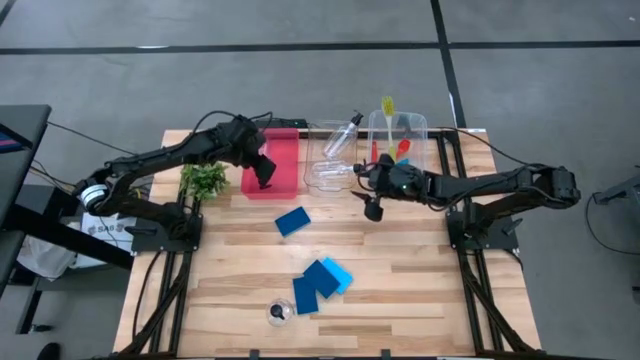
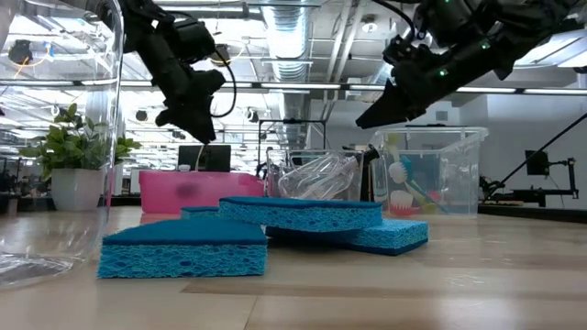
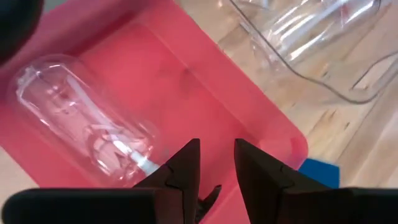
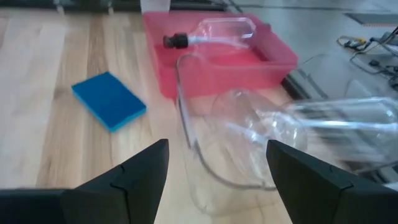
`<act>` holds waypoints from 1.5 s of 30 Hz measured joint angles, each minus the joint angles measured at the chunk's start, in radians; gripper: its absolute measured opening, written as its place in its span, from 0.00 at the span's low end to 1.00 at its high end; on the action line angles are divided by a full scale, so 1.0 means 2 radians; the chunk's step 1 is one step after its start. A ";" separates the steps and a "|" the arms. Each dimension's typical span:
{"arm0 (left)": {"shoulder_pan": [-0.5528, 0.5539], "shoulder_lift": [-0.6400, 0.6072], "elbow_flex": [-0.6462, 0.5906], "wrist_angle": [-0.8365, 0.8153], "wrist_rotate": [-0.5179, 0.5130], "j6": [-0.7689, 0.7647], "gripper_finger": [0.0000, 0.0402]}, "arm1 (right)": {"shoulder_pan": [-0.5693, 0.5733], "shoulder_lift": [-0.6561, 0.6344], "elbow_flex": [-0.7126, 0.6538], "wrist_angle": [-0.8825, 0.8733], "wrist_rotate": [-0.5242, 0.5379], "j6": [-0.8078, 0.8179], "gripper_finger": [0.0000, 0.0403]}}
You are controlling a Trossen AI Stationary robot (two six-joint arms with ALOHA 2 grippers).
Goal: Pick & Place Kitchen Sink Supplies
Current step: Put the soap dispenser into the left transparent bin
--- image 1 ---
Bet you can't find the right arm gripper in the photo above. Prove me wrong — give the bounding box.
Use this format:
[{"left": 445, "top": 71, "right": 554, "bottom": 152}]
[{"left": 351, "top": 153, "right": 430, "bottom": 223}]

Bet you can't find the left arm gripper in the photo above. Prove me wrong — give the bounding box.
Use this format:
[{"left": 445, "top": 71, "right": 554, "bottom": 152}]
[{"left": 222, "top": 117, "right": 278, "bottom": 191}]

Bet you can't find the clear pump bottle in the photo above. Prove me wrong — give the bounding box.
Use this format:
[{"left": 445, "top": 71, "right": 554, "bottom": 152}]
[
  {"left": 322, "top": 110, "right": 365, "bottom": 160},
  {"left": 307, "top": 160, "right": 362, "bottom": 192},
  {"left": 265, "top": 298, "right": 296, "bottom": 328}
]

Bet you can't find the green dish brush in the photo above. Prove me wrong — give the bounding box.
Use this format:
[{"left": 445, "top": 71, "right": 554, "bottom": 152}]
[{"left": 380, "top": 95, "right": 399, "bottom": 162}]

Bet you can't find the red plastic bin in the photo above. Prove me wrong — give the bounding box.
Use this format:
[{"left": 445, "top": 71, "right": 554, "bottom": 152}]
[{"left": 240, "top": 127, "right": 301, "bottom": 200}]

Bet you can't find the narrow clear plastic bin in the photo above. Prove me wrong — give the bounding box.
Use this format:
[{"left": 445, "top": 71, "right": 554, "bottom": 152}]
[{"left": 302, "top": 118, "right": 358, "bottom": 193}]

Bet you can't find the blue scrub sponge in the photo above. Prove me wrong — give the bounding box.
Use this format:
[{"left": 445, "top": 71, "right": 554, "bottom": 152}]
[
  {"left": 319, "top": 256, "right": 354, "bottom": 295},
  {"left": 273, "top": 205, "right": 312, "bottom": 238},
  {"left": 292, "top": 275, "right": 320, "bottom": 316},
  {"left": 302, "top": 259, "right": 342, "bottom": 300}
]

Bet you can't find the black power strip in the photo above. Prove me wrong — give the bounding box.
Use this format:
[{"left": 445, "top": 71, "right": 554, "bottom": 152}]
[{"left": 269, "top": 117, "right": 309, "bottom": 130}]

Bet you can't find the green potted plant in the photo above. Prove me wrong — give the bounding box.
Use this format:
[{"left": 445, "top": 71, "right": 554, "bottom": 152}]
[{"left": 178, "top": 160, "right": 231, "bottom": 202}]

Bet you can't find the large clear plastic bin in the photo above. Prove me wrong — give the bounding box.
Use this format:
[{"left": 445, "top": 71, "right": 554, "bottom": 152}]
[{"left": 367, "top": 109, "right": 430, "bottom": 185}]

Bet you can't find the white printed cardboard box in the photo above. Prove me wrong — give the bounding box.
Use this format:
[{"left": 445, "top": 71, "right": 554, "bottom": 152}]
[{"left": 79, "top": 209, "right": 139, "bottom": 269}]

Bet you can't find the white plastic bag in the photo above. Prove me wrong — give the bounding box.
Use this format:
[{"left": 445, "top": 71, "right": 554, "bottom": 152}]
[{"left": 17, "top": 234, "right": 76, "bottom": 280}]

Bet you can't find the black desk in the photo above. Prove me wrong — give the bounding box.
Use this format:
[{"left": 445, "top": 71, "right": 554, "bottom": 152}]
[{"left": 0, "top": 103, "right": 136, "bottom": 336}]

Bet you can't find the small lit display screen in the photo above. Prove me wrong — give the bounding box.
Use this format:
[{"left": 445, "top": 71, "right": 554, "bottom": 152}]
[{"left": 0, "top": 122, "right": 26, "bottom": 155}]

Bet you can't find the black floor stand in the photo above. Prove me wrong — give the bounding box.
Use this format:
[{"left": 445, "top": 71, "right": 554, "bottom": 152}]
[{"left": 592, "top": 164, "right": 640, "bottom": 206}]

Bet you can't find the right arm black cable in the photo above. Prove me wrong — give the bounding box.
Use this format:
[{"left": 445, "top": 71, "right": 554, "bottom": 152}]
[{"left": 434, "top": 125, "right": 534, "bottom": 167}]

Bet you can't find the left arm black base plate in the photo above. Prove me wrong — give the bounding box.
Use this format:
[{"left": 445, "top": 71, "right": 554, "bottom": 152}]
[{"left": 130, "top": 214, "right": 204, "bottom": 254}]

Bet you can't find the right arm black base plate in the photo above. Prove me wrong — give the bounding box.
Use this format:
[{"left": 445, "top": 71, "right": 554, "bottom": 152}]
[{"left": 447, "top": 209, "right": 521, "bottom": 253}]

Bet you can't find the thin black floor cable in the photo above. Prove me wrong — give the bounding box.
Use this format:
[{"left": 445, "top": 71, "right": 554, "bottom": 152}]
[{"left": 45, "top": 119, "right": 139, "bottom": 156}]

